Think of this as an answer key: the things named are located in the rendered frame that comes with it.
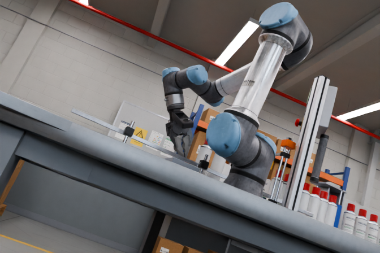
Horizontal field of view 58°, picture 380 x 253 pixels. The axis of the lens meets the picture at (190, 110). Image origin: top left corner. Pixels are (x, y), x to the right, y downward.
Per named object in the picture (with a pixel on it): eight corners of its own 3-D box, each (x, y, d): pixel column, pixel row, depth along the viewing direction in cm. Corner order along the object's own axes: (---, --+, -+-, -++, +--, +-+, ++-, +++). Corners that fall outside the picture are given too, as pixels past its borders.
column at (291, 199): (283, 234, 129) (322, 81, 149) (291, 236, 125) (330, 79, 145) (274, 230, 128) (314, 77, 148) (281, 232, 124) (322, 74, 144)
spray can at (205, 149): (196, 188, 136) (212, 141, 142) (201, 188, 131) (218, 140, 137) (185, 183, 134) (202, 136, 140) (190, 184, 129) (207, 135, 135)
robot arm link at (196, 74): (215, 75, 135) (193, 81, 142) (198, 59, 128) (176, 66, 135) (212, 91, 131) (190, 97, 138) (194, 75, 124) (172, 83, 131)
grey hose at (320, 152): (314, 183, 144) (324, 138, 150) (320, 183, 140) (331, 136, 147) (307, 180, 143) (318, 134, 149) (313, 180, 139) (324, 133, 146)
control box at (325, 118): (321, 140, 154) (330, 103, 160) (328, 127, 138) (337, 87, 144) (298, 134, 157) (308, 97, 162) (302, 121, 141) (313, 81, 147)
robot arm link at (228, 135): (252, 173, 101) (316, 24, 114) (224, 152, 92) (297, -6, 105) (223, 163, 110) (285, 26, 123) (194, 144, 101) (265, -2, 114)
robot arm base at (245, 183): (249, 213, 114) (259, 186, 117) (268, 217, 100) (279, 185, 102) (208, 195, 113) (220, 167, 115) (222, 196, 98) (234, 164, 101)
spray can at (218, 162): (211, 194, 137) (227, 147, 143) (216, 195, 132) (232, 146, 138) (200, 190, 135) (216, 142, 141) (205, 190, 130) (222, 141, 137)
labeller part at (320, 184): (329, 192, 176) (330, 190, 176) (347, 193, 165) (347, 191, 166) (310, 182, 172) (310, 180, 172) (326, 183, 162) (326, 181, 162)
